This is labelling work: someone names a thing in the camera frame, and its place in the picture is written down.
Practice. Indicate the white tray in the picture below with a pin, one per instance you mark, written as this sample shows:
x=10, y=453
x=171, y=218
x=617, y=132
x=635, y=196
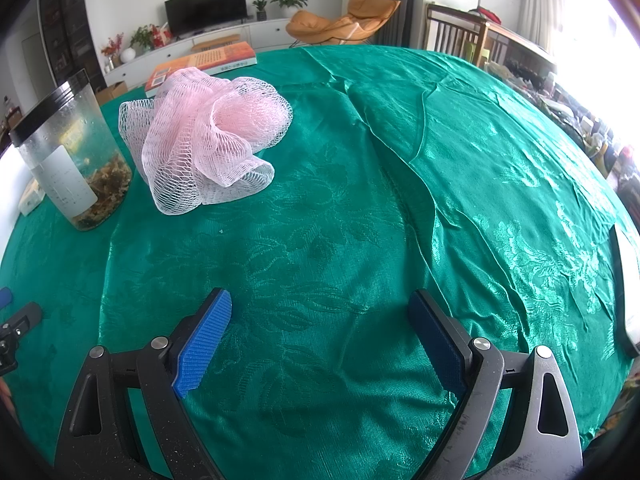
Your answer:
x=629, y=290

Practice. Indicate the pink mesh bath sponge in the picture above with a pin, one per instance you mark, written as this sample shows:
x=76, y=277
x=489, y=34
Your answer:
x=200, y=135

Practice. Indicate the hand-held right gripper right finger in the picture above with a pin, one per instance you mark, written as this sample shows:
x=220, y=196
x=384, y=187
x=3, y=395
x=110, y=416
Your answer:
x=435, y=340

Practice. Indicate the orange book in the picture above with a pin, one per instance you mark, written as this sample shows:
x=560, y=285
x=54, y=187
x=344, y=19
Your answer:
x=220, y=57

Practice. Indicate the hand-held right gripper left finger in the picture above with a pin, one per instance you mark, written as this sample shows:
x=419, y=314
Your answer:
x=205, y=340

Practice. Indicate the cardboard box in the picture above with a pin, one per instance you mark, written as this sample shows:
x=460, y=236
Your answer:
x=112, y=92

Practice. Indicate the small potted plant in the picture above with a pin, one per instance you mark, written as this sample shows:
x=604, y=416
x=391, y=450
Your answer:
x=260, y=9

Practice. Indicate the black television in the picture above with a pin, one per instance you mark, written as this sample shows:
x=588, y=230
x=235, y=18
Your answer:
x=205, y=7

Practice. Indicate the green satin tablecloth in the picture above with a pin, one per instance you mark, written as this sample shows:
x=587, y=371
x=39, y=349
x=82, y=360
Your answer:
x=350, y=185

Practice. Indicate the green leafy potted plant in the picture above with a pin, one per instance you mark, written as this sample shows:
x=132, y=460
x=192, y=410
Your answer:
x=142, y=36

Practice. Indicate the white television cabinet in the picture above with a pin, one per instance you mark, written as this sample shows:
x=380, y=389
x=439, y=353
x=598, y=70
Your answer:
x=270, y=32

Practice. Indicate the red flowers in vase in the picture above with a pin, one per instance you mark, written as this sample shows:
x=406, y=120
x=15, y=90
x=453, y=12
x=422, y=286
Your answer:
x=112, y=47

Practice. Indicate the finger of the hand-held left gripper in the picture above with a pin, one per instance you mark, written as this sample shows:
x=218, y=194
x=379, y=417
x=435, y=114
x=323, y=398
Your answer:
x=22, y=317
x=5, y=297

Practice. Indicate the wooden chair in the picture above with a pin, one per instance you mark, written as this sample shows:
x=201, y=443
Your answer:
x=450, y=25

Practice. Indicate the red ornament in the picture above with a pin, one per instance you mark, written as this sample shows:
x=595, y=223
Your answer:
x=162, y=35

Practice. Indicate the white storage box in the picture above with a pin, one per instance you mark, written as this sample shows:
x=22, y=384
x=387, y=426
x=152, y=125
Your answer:
x=10, y=180

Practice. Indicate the pile of household clutter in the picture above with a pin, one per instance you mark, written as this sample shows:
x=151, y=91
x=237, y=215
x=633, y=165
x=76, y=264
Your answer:
x=575, y=115

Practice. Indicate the dark bookshelf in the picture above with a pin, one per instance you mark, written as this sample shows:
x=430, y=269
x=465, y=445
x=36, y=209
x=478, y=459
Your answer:
x=65, y=35

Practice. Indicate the orange lounge chair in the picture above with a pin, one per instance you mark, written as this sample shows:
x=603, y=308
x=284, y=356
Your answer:
x=320, y=25

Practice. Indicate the clear jar with black lid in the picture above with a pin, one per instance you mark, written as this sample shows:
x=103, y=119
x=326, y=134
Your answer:
x=65, y=160

